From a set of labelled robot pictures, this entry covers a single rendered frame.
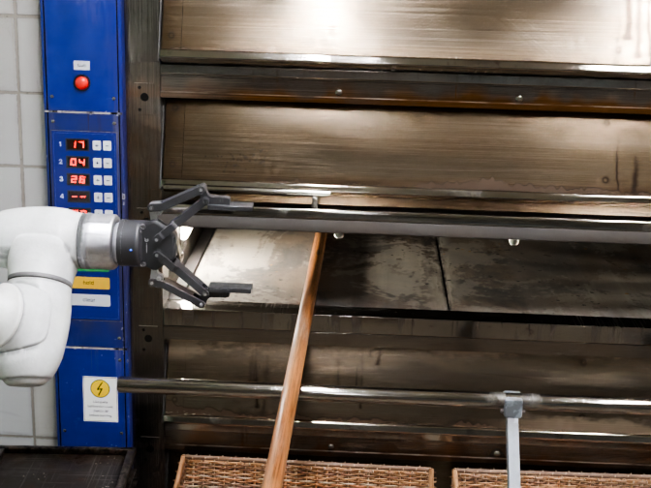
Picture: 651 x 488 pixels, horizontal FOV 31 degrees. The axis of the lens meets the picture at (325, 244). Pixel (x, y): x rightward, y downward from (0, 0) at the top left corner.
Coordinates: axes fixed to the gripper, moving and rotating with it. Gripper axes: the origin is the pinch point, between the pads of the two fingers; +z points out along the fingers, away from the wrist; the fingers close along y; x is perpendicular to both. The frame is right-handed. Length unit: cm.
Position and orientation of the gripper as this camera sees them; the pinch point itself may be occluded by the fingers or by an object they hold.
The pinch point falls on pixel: (245, 248)
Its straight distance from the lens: 188.5
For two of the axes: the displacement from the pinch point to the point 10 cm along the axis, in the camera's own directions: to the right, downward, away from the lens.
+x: -0.6, 2.9, -9.6
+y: -0.3, 9.6, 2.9
